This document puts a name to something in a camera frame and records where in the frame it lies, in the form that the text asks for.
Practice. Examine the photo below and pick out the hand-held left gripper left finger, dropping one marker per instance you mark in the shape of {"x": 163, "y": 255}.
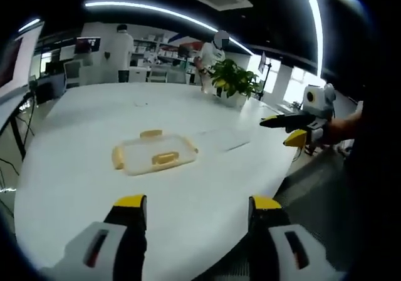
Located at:
{"x": 103, "y": 243}

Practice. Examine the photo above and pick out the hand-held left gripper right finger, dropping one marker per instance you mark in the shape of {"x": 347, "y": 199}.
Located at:
{"x": 282, "y": 243}

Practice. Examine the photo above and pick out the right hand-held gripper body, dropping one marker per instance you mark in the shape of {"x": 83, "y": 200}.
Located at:
{"x": 316, "y": 101}

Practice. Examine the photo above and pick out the clear lid with yellow buckle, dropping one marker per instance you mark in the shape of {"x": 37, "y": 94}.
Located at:
{"x": 155, "y": 154}

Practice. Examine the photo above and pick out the monitor on black stand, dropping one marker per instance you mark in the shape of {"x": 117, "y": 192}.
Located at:
{"x": 264, "y": 65}

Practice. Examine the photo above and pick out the clear plastic container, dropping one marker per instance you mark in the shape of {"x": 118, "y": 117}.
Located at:
{"x": 224, "y": 140}

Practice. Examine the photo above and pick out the green potted plant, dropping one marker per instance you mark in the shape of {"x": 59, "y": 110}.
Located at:
{"x": 233, "y": 77}

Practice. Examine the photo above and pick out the long ceiling light strip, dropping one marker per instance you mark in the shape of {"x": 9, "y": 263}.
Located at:
{"x": 163, "y": 12}
{"x": 316, "y": 21}

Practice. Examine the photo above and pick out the person's dark clothing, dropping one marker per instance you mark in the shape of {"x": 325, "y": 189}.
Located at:
{"x": 372, "y": 174}

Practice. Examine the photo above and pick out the white background shelf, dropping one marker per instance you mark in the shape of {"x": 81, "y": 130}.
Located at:
{"x": 163, "y": 51}

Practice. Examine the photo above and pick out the black tripod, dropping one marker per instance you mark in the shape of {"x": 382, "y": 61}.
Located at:
{"x": 29, "y": 105}

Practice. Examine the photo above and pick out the white chair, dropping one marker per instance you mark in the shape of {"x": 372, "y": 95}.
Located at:
{"x": 72, "y": 73}

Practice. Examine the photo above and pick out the dark monitor screen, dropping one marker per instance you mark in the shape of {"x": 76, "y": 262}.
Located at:
{"x": 87, "y": 44}

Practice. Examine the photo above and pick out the short ceiling light strip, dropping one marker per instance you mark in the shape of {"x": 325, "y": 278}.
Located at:
{"x": 29, "y": 24}

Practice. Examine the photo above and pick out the large wall screen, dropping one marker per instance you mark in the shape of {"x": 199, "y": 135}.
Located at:
{"x": 11, "y": 63}

